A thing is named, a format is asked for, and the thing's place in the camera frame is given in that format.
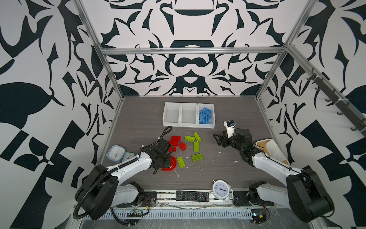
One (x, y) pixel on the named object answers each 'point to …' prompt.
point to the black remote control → (192, 196)
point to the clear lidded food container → (117, 153)
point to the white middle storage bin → (188, 115)
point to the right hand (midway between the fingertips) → (219, 132)
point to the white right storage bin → (212, 120)
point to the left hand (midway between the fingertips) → (168, 160)
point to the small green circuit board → (259, 215)
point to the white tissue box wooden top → (269, 147)
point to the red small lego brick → (182, 146)
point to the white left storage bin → (171, 114)
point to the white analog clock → (221, 190)
